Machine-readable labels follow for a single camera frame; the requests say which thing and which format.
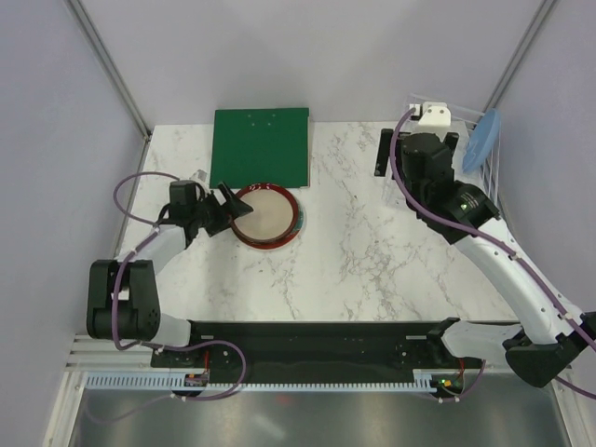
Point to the white cable duct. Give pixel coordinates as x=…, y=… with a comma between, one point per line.
x=185, y=382

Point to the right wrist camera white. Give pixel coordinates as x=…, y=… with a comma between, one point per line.
x=431, y=114

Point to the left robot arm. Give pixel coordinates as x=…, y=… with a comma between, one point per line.
x=123, y=303

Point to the dark red plate front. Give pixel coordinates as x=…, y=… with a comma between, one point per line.
x=278, y=243

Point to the dark red plate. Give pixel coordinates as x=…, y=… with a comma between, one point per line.
x=275, y=214
x=278, y=243

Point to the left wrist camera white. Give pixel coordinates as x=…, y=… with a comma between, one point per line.
x=199, y=176

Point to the clear dish rack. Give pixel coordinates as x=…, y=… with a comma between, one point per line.
x=464, y=120

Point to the blue plate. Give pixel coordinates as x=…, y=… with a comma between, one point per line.
x=481, y=141

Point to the green board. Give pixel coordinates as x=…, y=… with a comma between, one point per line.
x=260, y=146

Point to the right aluminium frame post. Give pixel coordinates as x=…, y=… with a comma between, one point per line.
x=521, y=51

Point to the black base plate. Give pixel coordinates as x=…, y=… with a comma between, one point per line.
x=330, y=352

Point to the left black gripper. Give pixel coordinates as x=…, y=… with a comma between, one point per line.
x=232, y=209

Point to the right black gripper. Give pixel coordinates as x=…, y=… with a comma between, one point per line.
x=384, y=152

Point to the left aluminium frame post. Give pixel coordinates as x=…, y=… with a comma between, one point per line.
x=101, y=52

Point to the red and teal floral plate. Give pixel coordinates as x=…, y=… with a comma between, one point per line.
x=300, y=221

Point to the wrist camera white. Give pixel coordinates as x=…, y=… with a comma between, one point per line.
x=431, y=114
x=199, y=176

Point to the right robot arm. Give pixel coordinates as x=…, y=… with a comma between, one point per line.
x=549, y=333

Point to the aluminium frame post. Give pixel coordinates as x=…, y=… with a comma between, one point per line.
x=101, y=52
x=521, y=51

